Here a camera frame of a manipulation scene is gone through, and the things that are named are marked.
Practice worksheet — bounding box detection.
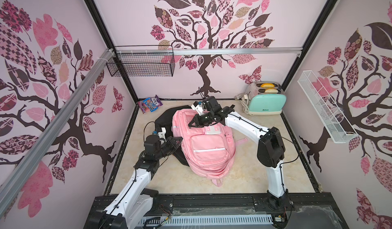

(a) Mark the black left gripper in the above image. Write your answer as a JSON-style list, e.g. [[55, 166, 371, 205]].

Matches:
[[154, 136, 182, 160]]

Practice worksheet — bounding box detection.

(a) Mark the pink backpack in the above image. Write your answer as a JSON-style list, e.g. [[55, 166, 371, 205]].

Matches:
[[172, 109, 248, 187]]

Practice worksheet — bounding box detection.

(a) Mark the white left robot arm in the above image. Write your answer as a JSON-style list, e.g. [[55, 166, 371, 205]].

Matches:
[[85, 134, 183, 229]]

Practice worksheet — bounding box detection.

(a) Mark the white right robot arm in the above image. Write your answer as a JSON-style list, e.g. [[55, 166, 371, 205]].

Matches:
[[188, 102, 286, 198]]

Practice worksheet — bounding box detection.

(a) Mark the purple candy bag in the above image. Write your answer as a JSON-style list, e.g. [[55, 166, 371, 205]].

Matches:
[[137, 95, 163, 114]]

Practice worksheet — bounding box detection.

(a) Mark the mint green toaster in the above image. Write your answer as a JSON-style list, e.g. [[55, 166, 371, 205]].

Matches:
[[246, 81, 286, 115]]

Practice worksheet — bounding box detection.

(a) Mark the yellow toast slice back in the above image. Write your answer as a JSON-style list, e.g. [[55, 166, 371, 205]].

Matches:
[[260, 83, 276, 88]]

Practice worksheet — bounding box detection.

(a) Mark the yellow toast slice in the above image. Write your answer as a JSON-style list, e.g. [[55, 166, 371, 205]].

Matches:
[[260, 83, 276, 88], [264, 88, 280, 94]]

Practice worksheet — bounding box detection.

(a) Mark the yellow toast slice front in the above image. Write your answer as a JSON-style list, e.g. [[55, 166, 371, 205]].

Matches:
[[264, 88, 280, 94]]

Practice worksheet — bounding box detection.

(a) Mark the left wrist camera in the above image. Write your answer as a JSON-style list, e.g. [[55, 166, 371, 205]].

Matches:
[[153, 127, 166, 140]]

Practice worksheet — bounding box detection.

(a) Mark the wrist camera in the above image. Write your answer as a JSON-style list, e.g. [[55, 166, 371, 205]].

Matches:
[[153, 127, 166, 140], [191, 96, 222, 116]]

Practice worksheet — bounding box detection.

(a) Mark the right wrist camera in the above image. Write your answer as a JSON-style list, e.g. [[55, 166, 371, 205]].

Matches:
[[191, 96, 222, 116]]

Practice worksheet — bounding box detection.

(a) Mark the white toaster power cord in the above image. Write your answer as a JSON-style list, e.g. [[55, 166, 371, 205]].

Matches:
[[234, 93, 252, 116]]

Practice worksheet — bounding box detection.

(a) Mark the black wire basket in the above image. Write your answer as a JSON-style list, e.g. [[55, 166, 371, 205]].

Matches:
[[106, 45, 175, 77]]

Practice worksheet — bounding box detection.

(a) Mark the aluminium rail back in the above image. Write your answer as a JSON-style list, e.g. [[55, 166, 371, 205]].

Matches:
[[116, 47, 303, 56]]

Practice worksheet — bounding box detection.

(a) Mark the aluminium rail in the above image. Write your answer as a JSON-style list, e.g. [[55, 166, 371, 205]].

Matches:
[[1, 49, 114, 217], [116, 47, 303, 56]]

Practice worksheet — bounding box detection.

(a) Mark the white vented cable duct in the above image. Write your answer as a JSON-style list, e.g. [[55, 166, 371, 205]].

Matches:
[[137, 214, 274, 228]]

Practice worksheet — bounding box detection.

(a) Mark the white wire shelf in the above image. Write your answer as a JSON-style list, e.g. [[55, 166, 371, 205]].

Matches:
[[298, 71, 359, 143]]

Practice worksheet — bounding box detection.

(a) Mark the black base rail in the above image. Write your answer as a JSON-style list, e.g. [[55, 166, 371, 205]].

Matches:
[[84, 193, 337, 219]]

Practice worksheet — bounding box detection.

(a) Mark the aluminium rail left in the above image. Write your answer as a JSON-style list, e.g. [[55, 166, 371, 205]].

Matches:
[[1, 49, 114, 217]]

